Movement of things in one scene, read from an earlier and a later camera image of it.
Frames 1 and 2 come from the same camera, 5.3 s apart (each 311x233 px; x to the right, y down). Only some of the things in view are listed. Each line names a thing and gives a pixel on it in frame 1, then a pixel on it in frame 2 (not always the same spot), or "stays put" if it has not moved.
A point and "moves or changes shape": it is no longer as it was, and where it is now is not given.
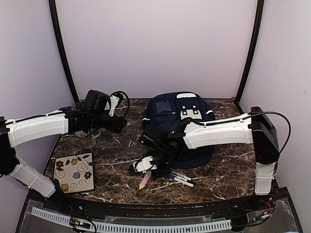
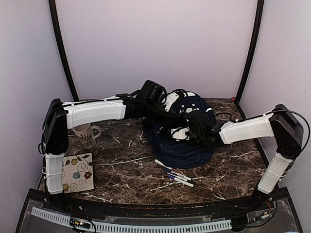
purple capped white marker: x=179 y=180 stays put
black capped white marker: x=183 y=178 stays put
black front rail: x=66 y=204 stays put
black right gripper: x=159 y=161 to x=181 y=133
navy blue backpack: x=166 y=107 moves or changes shape
